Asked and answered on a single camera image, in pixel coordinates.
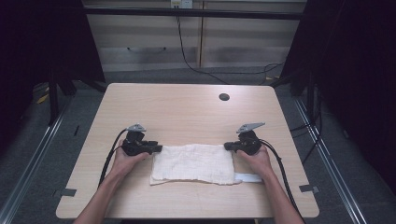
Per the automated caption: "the black metal stand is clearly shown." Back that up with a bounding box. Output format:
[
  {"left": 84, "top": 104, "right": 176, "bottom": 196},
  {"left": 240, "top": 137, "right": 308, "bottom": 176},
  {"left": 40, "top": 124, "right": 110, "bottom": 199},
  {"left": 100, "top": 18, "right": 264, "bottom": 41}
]
[
  {"left": 305, "top": 73, "right": 316, "bottom": 120},
  {"left": 47, "top": 78, "right": 61, "bottom": 126}
]

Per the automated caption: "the long black floor cable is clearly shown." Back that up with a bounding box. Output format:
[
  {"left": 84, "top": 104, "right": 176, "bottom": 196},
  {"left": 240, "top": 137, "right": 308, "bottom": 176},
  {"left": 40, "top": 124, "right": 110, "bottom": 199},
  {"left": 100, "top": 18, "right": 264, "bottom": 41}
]
[{"left": 175, "top": 7, "right": 285, "bottom": 86}]

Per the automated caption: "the dark curtain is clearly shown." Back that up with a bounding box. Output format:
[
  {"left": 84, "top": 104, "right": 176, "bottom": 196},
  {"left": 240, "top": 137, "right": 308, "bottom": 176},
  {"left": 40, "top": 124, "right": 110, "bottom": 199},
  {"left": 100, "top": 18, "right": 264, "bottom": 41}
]
[
  {"left": 0, "top": 0, "right": 106, "bottom": 153},
  {"left": 279, "top": 0, "right": 396, "bottom": 195}
]

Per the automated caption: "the person's right hand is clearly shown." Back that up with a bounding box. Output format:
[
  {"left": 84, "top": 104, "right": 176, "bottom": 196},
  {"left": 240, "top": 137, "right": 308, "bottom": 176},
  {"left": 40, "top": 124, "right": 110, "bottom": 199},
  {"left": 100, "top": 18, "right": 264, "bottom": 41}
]
[{"left": 236, "top": 144, "right": 276, "bottom": 181}]

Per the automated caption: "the grey tape piece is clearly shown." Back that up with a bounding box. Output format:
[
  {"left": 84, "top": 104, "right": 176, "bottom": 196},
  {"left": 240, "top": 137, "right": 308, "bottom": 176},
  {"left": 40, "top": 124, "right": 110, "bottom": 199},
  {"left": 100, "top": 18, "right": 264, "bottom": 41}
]
[{"left": 299, "top": 184, "right": 320, "bottom": 194}]

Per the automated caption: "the white wall socket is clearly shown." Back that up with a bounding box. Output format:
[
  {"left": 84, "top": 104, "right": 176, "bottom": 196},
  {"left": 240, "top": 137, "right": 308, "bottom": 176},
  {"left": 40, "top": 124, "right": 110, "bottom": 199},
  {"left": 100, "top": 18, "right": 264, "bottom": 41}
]
[{"left": 170, "top": 0, "right": 193, "bottom": 9}]

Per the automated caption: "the cream cloth with white label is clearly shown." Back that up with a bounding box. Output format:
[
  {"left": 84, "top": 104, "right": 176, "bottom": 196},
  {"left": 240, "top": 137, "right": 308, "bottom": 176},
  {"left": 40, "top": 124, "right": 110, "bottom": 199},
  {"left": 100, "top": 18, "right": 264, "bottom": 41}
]
[{"left": 148, "top": 143, "right": 264, "bottom": 187}]

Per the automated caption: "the black horizontal frame bar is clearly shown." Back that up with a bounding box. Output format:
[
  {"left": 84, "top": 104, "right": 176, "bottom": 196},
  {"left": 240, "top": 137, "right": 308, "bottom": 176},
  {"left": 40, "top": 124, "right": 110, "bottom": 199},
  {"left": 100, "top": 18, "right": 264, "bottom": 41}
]
[{"left": 83, "top": 7, "right": 308, "bottom": 21}]

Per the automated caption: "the person's left hand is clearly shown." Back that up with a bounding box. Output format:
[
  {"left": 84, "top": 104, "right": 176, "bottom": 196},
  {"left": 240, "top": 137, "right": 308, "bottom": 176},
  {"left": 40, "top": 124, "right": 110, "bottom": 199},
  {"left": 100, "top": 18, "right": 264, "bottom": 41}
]
[{"left": 107, "top": 146, "right": 151, "bottom": 183}]

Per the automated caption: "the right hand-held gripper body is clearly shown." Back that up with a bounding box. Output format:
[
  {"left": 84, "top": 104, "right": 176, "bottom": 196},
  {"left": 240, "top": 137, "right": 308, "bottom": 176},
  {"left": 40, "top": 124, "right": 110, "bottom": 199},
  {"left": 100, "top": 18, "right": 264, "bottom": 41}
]
[{"left": 234, "top": 121, "right": 266, "bottom": 156}]

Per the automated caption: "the metal floor rail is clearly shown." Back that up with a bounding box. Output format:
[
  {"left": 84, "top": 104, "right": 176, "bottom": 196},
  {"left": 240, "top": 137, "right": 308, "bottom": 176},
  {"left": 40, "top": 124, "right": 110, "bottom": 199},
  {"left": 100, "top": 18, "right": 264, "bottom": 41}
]
[
  {"left": 0, "top": 101, "right": 73, "bottom": 224},
  {"left": 293, "top": 97, "right": 369, "bottom": 224}
]

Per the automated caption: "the left hand-held gripper black cable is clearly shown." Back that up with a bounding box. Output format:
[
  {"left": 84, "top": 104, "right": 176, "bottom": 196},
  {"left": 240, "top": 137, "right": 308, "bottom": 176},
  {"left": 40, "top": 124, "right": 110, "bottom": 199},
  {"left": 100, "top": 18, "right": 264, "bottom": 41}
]
[{"left": 97, "top": 128, "right": 129, "bottom": 189}]

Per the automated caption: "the yellow floor tape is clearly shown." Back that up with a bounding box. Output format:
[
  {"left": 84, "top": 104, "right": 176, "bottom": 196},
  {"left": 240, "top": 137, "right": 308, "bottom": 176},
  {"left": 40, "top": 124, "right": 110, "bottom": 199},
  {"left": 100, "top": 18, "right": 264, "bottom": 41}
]
[{"left": 35, "top": 92, "right": 50, "bottom": 105}]

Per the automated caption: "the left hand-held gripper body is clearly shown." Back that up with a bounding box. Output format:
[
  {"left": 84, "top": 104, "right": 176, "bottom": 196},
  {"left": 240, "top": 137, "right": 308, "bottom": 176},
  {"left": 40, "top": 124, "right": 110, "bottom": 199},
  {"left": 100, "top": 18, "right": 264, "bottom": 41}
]
[{"left": 120, "top": 123, "right": 151, "bottom": 157}]

